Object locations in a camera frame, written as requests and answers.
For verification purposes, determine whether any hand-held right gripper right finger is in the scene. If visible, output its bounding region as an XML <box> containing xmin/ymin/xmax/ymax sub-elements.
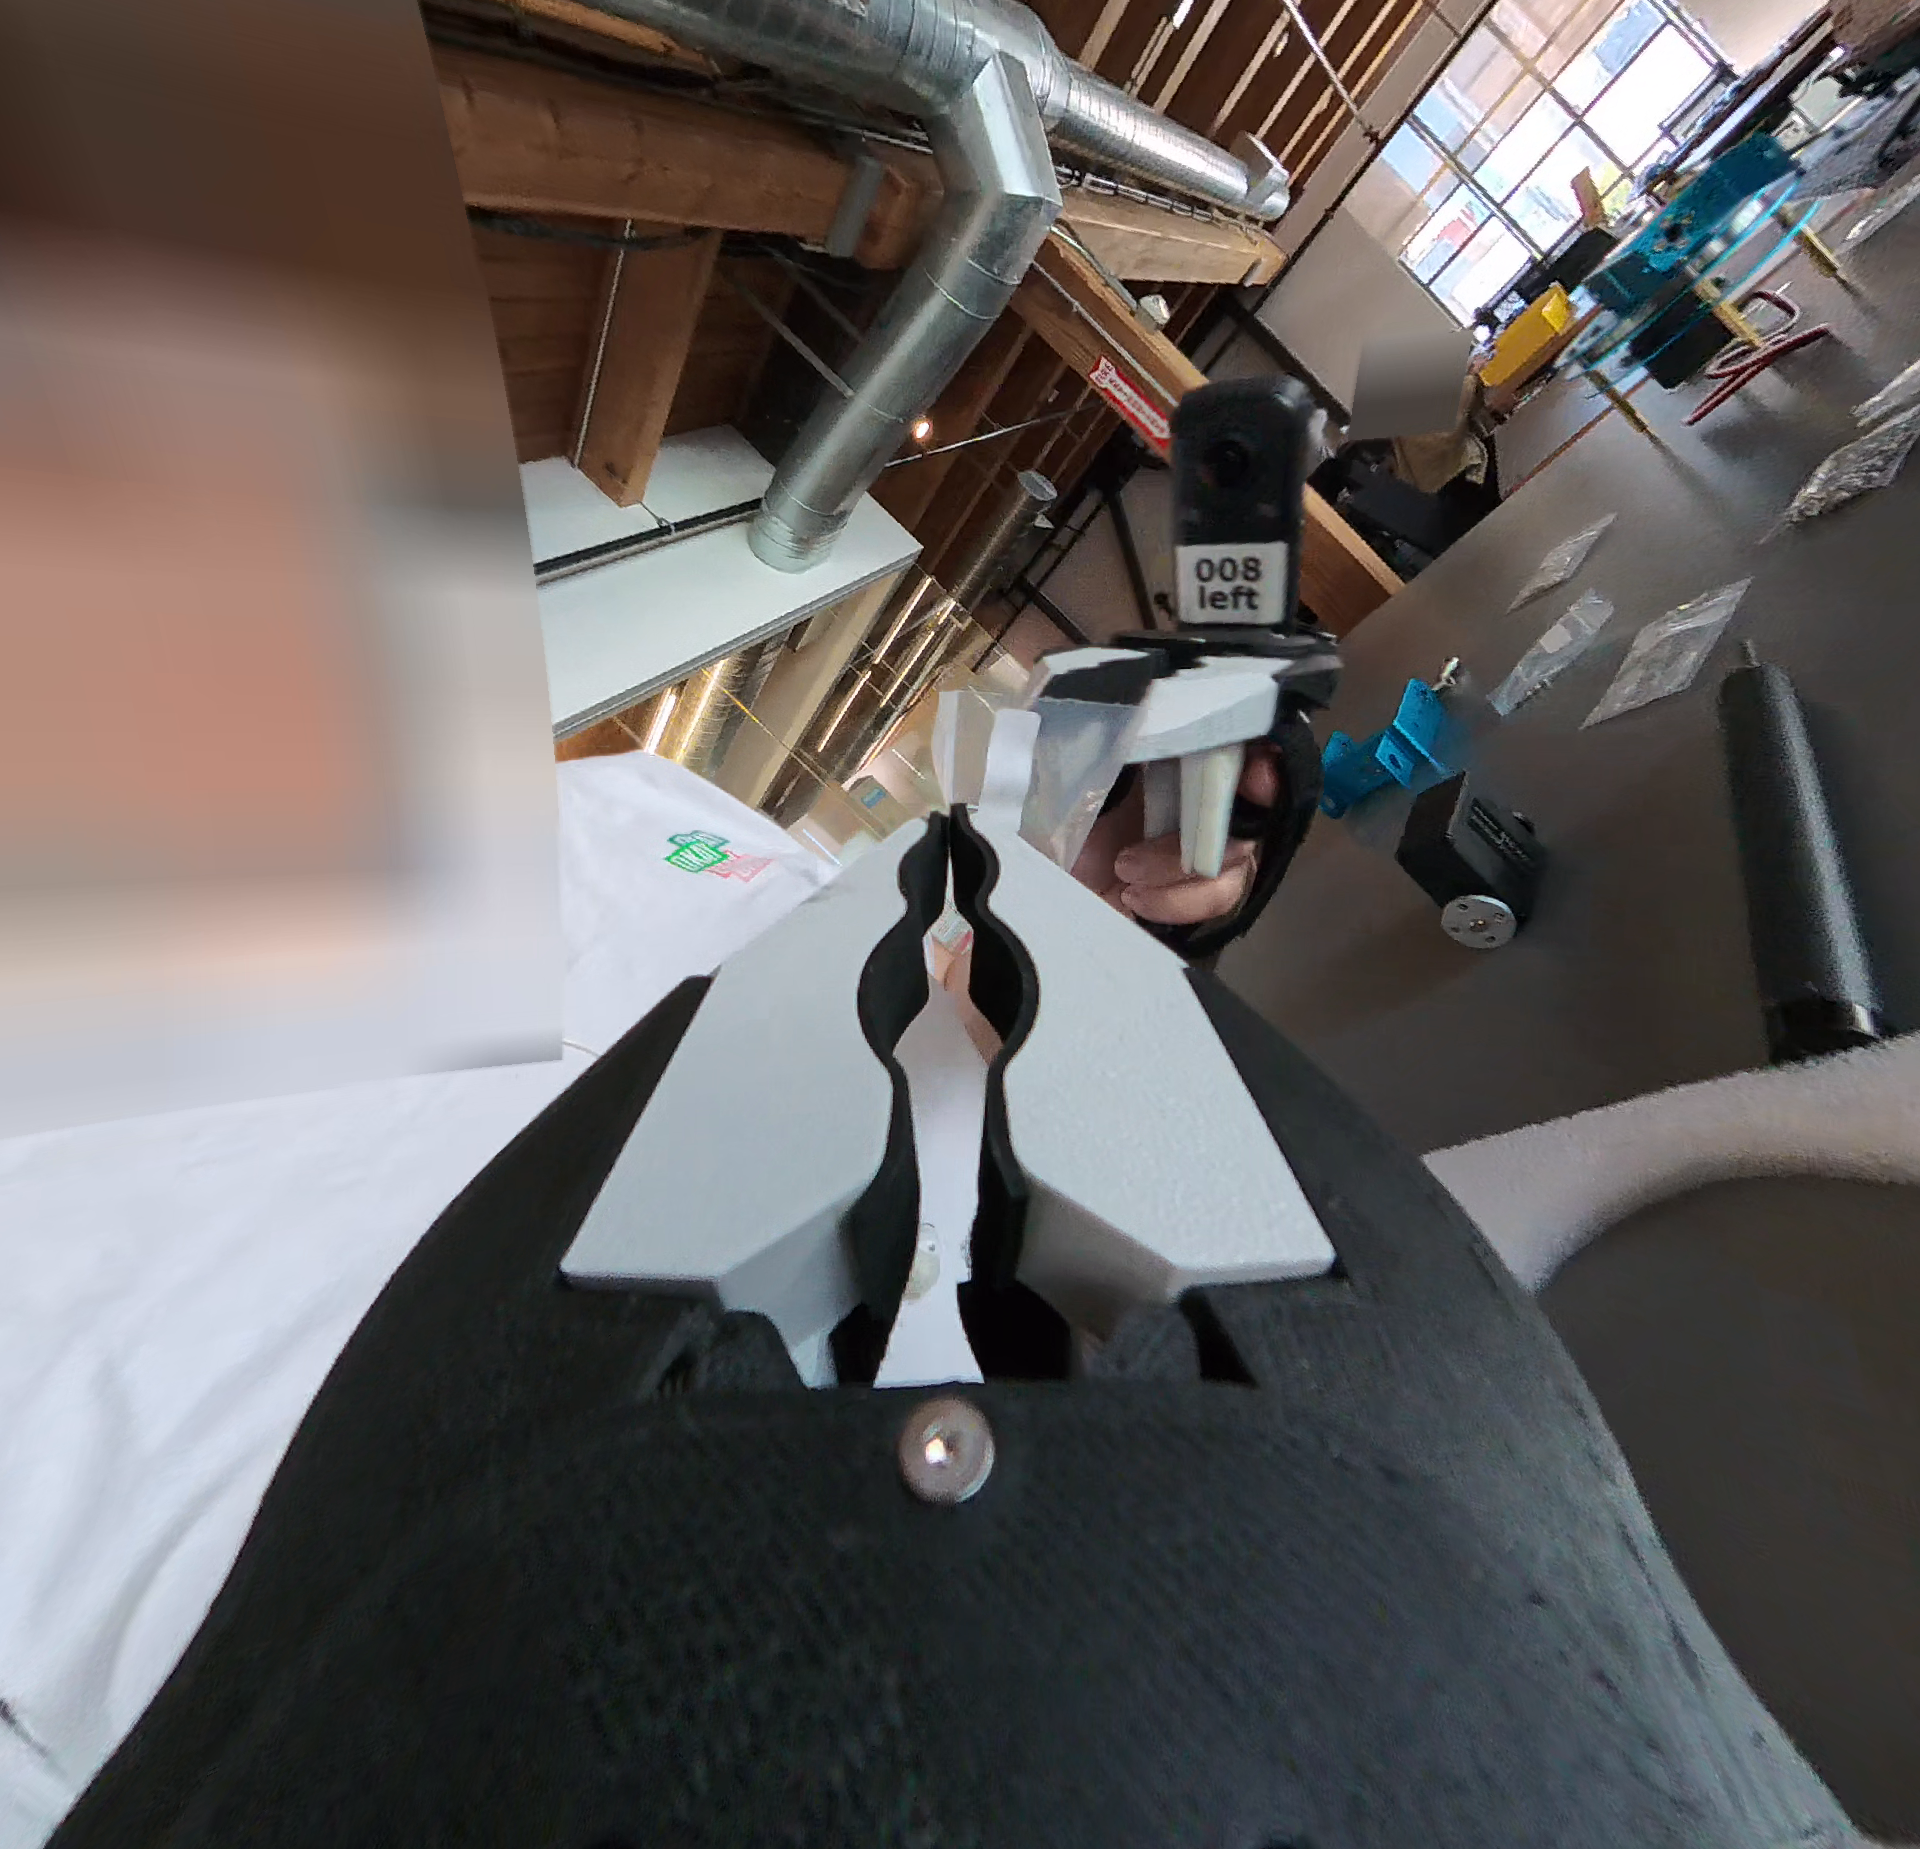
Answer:
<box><xmin>954</xmin><ymin>810</ymin><xmax>1336</xmax><ymax>1383</ymax></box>

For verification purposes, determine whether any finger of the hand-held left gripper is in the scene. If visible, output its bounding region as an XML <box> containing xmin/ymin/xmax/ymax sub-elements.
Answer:
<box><xmin>1117</xmin><ymin>670</ymin><xmax>1280</xmax><ymax>766</ymax></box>
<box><xmin>1043</xmin><ymin>644</ymin><xmax>1192</xmax><ymax>706</ymax></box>

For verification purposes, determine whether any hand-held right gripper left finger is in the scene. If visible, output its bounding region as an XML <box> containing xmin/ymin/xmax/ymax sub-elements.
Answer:
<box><xmin>558</xmin><ymin>810</ymin><xmax>961</xmax><ymax>1384</ymax></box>

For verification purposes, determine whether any small clear zip bag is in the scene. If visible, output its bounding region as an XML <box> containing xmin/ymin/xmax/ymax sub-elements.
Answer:
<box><xmin>933</xmin><ymin>685</ymin><xmax>1150</xmax><ymax>981</ymax></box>

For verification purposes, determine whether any blue metal bracket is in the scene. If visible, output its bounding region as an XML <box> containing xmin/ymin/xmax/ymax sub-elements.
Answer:
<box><xmin>1316</xmin><ymin>672</ymin><xmax>1481</xmax><ymax>819</ymax></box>

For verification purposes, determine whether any black electric screwdriver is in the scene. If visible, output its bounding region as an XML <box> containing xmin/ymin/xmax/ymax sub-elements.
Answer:
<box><xmin>1718</xmin><ymin>644</ymin><xmax>1887</xmax><ymax>1065</ymax></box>

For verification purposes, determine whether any blue hobby robot arm base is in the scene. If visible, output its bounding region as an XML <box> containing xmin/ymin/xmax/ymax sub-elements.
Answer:
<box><xmin>1561</xmin><ymin>132</ymin><xmax>1863</xmax><ymax>394</ymax></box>

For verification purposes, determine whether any person's left hand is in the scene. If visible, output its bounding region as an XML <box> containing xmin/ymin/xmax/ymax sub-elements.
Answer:
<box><xmin>1114</xmin><ymin>762</ymin><xmax>1283</xmax><ymax>965</ymax></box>

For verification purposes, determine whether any red white sign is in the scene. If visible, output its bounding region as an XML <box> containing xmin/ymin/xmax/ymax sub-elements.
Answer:
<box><xmin>1092</xmin><ymin>355</ymin><xmax>1176</xmax><ymax>458</ymax></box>

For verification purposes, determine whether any black servo motor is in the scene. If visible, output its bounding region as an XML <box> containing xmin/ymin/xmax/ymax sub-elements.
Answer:
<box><xmin>1398</xmin><ymin>772</ymin><xmax>1552</xmax><ymax>949</ymax></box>

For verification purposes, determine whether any plastic bag of small screws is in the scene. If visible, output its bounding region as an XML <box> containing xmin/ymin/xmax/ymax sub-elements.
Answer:
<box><xmin>1509</xmin><ymin>514</ymin><xmax>1621</xmax><ymax>616</ymax></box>

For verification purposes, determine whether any yellow box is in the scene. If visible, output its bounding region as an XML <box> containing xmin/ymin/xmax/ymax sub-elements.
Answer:
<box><xmin>1476</xmin><ymin>284</ymin><xmax>1578</xmax><ymax>390</ymax></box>

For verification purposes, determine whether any white panel board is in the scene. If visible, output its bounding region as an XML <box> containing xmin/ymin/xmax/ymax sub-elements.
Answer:
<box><xmin>519</xmin><ymin>424</ymin><xmax>927</xmax><ymax>740</ymax></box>

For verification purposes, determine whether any white foam piece with hole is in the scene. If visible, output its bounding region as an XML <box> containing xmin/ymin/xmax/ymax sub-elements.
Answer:
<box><xmin>1423</xmin><ymin>1027</ymin><xmax>1920</xmax><ymax>1297</ymax></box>

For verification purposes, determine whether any black ceiling pipe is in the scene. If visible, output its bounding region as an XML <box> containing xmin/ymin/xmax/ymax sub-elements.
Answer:
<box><xmin>1242</xmin><ymin>0</ymin><xmax>1385</xmax><ymax>129</ymax></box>

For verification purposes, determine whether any large grid window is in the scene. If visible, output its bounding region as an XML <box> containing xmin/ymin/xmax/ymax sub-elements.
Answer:
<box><xmin>1379</xmin><ymin>0</ymin><xmax>1721</xmax><ymax>328</ymax></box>

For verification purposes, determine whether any plastic bag full of screws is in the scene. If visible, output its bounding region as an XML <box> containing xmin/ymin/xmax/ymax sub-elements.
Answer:
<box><xmin>1777</xmin><ymin>408</ymin><xmax>1920</xmax><ymax>531</ymax></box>

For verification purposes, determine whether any silver ventilation duct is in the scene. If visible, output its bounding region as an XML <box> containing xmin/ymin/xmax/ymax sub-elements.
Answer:
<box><xmin>408</xmin><ymin>0</ymin><xmax>1293</xmax><ymax>570</ymax></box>

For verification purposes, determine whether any red white servo cable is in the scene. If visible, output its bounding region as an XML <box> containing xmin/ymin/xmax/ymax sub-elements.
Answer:
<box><xmin>1688</xmin><ymin>280</ymin><xmax>1836</xmax><ymax>430</ymax></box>

